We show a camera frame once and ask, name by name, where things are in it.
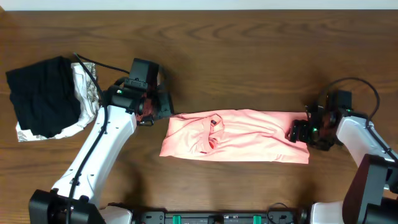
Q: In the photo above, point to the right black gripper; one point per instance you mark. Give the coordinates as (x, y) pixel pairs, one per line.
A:
(298, 130)

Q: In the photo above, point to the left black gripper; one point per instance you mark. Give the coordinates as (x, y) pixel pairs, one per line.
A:
(166, 102)

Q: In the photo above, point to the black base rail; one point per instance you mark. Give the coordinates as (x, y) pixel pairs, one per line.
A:
(276, 213)

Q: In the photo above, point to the folded black garment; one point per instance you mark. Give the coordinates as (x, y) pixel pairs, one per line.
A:
(43, 96)

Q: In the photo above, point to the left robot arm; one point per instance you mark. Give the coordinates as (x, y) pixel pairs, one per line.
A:
(75, 197)

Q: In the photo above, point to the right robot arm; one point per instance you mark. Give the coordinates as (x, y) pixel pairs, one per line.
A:
(364, 202)

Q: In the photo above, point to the white patterned folded garment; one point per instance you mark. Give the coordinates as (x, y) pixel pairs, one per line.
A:
(86, 94)

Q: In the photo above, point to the pink printed t-shirt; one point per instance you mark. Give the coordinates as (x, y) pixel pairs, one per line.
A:
(234, 136)

